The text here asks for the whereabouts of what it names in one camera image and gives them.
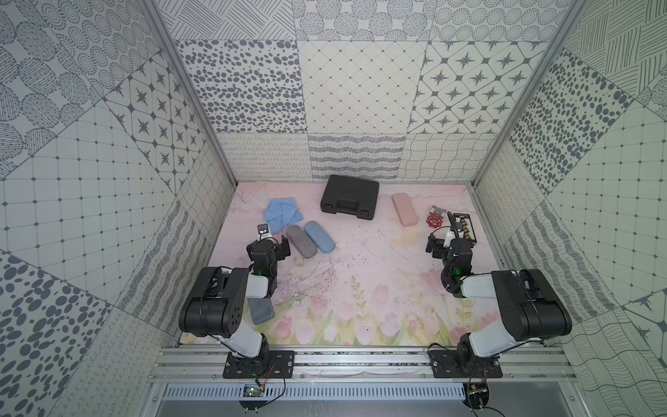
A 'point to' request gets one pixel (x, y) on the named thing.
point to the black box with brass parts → (464, 227)
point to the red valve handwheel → (433, 221)
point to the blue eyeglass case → (320, 238)
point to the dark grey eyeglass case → (261, 309)
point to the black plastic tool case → (351, 195)
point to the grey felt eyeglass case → (307, 248)
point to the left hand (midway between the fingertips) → (277, 237)
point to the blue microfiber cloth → (280, 212)
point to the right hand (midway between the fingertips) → (445, 238)
